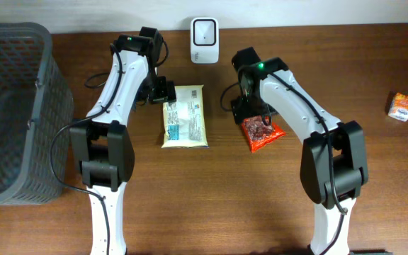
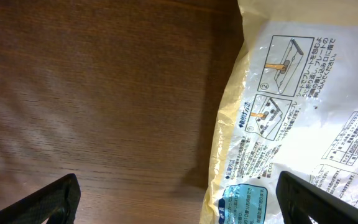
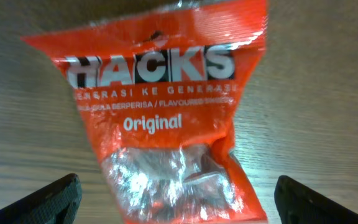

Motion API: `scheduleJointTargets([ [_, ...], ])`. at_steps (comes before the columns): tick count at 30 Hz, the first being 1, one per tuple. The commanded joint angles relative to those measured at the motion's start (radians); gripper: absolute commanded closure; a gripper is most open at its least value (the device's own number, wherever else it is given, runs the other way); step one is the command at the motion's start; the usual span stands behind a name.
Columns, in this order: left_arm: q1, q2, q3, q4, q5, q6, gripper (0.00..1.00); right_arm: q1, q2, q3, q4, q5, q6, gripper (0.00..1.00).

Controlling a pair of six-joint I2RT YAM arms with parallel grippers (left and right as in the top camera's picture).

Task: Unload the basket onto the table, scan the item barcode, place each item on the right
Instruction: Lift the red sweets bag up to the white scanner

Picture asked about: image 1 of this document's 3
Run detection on red snack bag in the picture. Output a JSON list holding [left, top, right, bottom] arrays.
[[241, 115, 286, 153]]

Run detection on yellow wet wipes pack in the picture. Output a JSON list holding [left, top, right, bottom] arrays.
[[161, 85, 208, 148]]

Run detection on orange tissue pack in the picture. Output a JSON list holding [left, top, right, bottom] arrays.
[[387, 93, 408, 122]]

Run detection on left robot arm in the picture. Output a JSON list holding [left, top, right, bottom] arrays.
[[69, 27, 176, 254]]

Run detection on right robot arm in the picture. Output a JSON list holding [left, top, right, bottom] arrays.
[[231, 47, 368, 254]]

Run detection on white barcode scanner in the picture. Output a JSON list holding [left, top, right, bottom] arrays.
[[190, 17, 220, 64]]

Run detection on grey plastic mesh basket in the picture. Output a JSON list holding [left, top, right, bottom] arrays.
[[0, 23, 74, 205]]

